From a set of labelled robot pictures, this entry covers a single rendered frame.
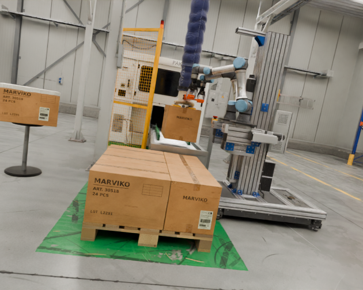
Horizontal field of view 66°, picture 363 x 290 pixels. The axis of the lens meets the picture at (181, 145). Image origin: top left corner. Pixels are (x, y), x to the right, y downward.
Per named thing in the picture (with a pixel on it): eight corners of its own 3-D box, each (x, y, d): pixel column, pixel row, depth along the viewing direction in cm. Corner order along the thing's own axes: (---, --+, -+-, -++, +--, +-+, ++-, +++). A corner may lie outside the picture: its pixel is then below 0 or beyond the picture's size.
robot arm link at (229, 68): (250, 60, 294) (207, 68, 317) (247, 58, 285) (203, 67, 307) (250, 71, 295) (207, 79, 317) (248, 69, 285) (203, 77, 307)
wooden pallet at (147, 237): (104, 189, 327) (106, 178, 325) (188, 199, 340) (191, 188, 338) (80, 240, 209) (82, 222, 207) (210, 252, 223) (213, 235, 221)
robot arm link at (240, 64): (250, 111, 286) (247, 58, 285) (246, 111, 273) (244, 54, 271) (238, 113, 291) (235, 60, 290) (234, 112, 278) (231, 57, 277)
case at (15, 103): (-5, 120, 299) (-3, 82, 293) (-1, 116, 334) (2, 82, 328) (56, 126, 327) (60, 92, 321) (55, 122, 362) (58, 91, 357)
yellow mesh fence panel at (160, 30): (98, 161, 452) (116, 26, 423) (103, 161, 460) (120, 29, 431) (140, 176, 409) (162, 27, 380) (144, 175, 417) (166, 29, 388)
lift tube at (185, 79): (176, 90, 373) (189, 8, 358) (192, 92, 376) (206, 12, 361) (178, 89, 351) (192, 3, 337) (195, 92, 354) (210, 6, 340)
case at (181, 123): (161, 132, 399) (165, 104, 393) (188, 136, 405) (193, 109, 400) (163, 138, 340) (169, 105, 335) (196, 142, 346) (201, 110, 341)
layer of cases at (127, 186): (106, 178, 324) (110, 144, 319) (190, 188, 338) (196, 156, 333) (82, 221, 207) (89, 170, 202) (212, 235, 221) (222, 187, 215)
